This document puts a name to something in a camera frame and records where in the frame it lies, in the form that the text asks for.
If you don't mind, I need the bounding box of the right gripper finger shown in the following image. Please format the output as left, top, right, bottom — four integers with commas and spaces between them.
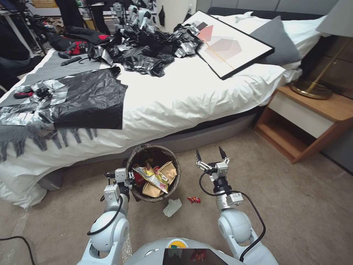
196, 148, 213, 173
218, 145, 231, 165

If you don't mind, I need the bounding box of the dark woven trash bin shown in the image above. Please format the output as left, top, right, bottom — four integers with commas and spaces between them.
126, 144, 181, 203

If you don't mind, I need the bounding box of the flat black garbage bag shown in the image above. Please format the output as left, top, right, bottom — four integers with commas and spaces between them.
0, 67, 129, 130

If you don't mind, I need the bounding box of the brass floor lamp stand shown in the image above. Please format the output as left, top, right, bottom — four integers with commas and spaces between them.
290, 36, 353, 100

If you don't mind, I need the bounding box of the pile of black garbage bags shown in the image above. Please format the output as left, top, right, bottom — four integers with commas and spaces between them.
88, 23, 205, 78

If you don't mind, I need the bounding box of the gold red snack bag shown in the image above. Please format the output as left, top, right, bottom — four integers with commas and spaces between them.
132, 165, 170, 194

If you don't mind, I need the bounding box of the brown paper bag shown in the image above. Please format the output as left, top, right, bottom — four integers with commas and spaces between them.
142, 161, 178, 198

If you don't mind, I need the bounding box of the grey bed base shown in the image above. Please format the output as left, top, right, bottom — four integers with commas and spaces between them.
38, 112, 261, 191

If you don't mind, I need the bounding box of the crumpled white tissue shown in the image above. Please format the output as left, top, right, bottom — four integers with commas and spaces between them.
163, 198, 183, 219

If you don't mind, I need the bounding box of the bed with white duvet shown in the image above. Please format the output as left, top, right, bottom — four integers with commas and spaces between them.
0, 12, 331, 209

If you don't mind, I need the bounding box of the white robot front shell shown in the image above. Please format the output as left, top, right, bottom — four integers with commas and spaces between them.
129, 237, 236, 265

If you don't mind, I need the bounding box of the wooden white nightstand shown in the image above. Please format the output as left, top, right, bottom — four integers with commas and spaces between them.
253, 85, 353, 164

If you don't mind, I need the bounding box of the black framed abstract picture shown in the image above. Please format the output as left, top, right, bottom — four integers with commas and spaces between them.
183, 10, 275, 81

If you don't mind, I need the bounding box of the black stick tool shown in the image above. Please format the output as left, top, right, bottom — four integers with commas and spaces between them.
60, 56, 83, 67

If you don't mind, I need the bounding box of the grey fringed blanket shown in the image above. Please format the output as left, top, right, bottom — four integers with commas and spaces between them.
0, 48, 112, 163

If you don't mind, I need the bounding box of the grey pillow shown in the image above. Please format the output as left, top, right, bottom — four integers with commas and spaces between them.
249, 15, 302, 66

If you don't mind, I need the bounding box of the red black power drill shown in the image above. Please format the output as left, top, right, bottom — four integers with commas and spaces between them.
58, 41, 89, 57

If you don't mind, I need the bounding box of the black red jacket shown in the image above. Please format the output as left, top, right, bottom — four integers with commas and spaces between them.
46, 25, 111, 47

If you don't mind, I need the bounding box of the white pillow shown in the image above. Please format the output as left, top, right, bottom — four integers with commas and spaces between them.
281, 15, 332, 63

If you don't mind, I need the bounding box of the dark headboard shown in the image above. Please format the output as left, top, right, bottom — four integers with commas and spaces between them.
207, 6, 327, 20

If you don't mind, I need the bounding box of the hanging black bag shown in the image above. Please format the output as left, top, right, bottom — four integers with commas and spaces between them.
158, 5, 167, 27

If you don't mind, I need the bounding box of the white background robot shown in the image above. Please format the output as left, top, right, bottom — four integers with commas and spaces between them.
110, 2, 156, 31

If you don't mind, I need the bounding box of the person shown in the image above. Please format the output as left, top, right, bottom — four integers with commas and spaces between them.
58, 0, 111, 36

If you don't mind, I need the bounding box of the pale lamp shade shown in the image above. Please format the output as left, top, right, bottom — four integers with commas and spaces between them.
315, 0, 353, 38

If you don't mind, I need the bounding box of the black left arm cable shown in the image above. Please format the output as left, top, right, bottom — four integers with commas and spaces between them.
88, 193, 124, 236

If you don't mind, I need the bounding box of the black floor cable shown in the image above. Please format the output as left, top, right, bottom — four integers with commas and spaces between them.
0, 236, 37, 265

